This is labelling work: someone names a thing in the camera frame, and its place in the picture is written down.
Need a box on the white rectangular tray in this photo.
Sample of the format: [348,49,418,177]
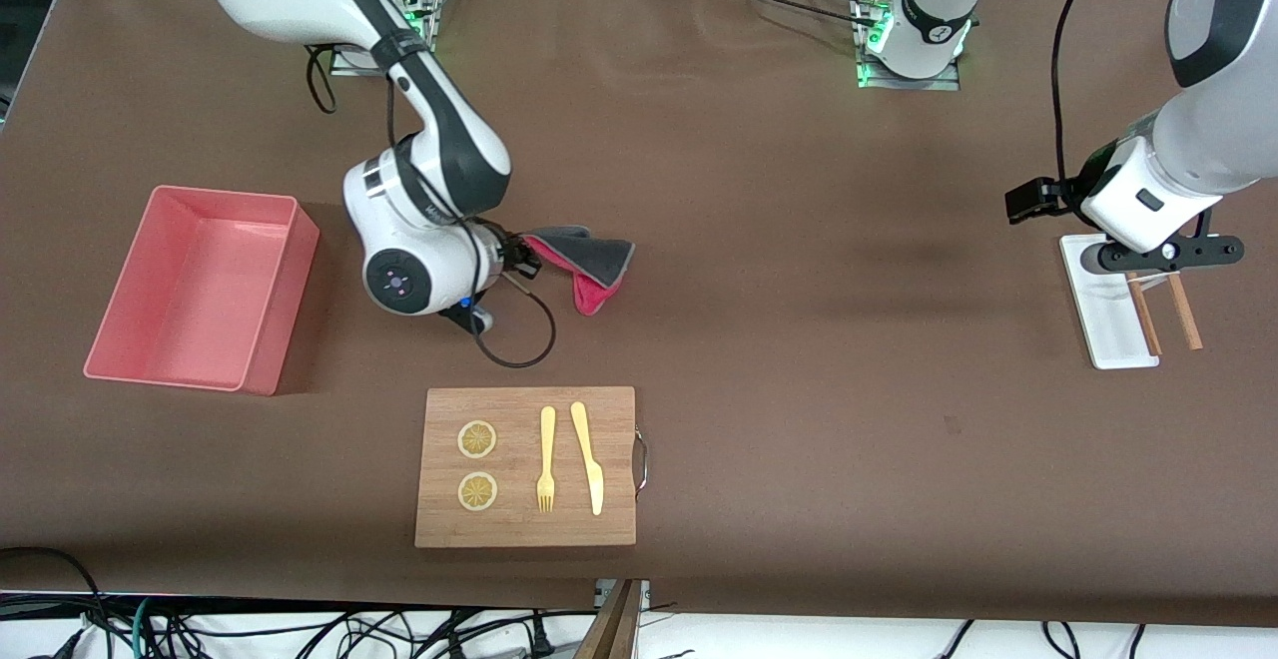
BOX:
[1058,233,1169,370]

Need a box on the yellow knife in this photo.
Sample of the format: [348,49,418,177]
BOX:
[570,401,605,516]

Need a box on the thick black cable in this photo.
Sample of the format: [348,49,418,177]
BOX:
[0,545,111,659]

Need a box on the teal cable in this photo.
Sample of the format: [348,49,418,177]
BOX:
[127,596,154,659]

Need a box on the wooden cutting board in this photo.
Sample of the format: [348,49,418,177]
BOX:
[414,386,650,548]

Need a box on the grey and pink cloth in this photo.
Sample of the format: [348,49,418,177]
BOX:
[521,227,637,319]

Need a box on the yellow fork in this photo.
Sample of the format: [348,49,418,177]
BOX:
[536,406,558,514]

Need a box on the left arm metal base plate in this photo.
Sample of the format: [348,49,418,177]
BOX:
[856,0,961,92]

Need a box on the pink plastic bin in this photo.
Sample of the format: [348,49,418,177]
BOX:
[83,185,321,396]

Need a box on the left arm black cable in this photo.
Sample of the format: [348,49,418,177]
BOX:
[1049,0,1131,193]

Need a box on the wooden post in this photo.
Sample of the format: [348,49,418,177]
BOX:
[574,579,642,659]

